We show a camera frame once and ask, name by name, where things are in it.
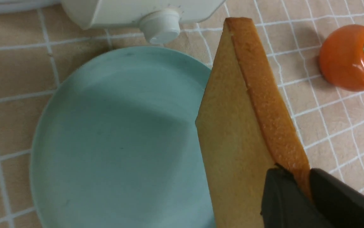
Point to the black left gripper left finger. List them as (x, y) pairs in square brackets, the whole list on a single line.
[(285, 206)]

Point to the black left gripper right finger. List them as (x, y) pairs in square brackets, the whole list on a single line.
[(341, 205)]

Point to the toast slice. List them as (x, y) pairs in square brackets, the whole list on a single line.
[(244, 128)]

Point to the beige checkered tablecloth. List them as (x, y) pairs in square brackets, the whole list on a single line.
[(40, 47)]

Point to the orange persimmon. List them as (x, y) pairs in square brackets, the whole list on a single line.
[(341, 58)]

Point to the light green plate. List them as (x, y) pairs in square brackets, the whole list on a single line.
[(117, 145)]

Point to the white toaster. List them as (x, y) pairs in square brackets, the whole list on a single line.
[(158, 20)]

